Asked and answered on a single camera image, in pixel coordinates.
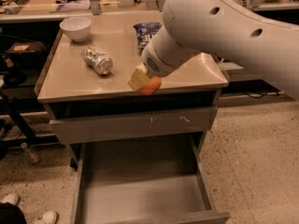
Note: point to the black stand leg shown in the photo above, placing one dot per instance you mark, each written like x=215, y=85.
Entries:
x=29, y=136

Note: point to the open middle drawer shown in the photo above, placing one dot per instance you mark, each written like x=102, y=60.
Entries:
x=152, y=180

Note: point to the orange fruit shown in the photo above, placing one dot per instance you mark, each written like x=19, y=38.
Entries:
x=151, y=87

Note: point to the closed top drawer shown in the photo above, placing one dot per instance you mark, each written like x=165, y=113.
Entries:
x=126, y=126

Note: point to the white bowl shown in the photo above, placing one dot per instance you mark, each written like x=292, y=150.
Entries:
x=76, y=28

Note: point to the plastic bottle on floor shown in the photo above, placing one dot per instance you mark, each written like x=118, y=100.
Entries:
x=30, y=153

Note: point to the white shoe right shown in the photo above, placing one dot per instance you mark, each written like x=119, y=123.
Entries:
x=49, y=217

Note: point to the crushed soda can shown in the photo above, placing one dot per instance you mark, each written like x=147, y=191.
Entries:
x=101, y=63

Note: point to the blue chip bag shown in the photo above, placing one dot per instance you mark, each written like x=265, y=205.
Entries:
x=145, y=31

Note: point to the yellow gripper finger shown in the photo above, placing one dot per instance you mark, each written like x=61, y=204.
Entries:
x=140, y=77

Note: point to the white shoe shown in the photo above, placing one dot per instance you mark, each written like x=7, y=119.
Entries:
x=49, y=217
x=11, y=198

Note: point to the white shoe left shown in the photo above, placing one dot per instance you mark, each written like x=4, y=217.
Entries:
x=11, y=198

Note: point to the black bag on shelf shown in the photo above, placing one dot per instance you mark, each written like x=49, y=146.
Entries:
x=27, y=52

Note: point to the grey drawer cabinet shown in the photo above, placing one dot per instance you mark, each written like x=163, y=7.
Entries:
x=70, y=89

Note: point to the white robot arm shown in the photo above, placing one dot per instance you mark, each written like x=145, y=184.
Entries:
x=225, y=29

